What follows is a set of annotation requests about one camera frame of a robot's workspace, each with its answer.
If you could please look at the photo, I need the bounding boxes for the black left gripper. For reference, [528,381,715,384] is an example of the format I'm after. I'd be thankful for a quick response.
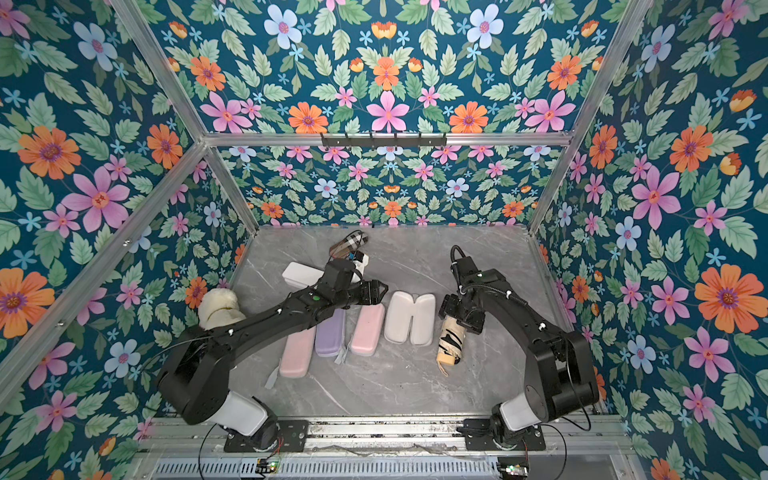
[329,279,390,311]

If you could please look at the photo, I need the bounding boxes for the beige black striped umbrella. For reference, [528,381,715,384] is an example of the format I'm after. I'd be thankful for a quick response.
[436,316,466,377]

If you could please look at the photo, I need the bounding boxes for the pink-edged grey case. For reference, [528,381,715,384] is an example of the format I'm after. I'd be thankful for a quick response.
[349,304,386,357]

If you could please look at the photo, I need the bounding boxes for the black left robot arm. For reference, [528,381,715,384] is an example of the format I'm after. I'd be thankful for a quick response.
[156,259,389,436]

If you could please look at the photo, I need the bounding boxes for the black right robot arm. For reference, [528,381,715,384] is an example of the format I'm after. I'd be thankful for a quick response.
[440,245,601,432]

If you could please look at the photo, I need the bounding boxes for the closed white umbrella case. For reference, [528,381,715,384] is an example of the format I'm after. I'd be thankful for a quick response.
[282,262,324,289]

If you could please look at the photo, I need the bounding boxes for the cream plush teddy bear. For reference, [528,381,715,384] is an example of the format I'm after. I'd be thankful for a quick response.
[198,288,246,330]

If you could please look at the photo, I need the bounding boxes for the white ventilation grille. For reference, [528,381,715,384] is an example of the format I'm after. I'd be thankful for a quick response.
[151,457,500,479]

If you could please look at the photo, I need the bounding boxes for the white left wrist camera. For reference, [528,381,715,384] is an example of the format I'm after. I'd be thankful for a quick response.
[349,251,369,283]

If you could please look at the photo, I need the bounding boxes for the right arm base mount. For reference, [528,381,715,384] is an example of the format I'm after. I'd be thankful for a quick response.
[456,414,546,453]

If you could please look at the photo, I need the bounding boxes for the metal hook rail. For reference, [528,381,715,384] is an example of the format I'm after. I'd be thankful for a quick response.
[320,133,448,148]

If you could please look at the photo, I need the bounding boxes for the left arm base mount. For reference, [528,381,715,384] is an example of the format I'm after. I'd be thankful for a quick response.
[224,417,310,453]

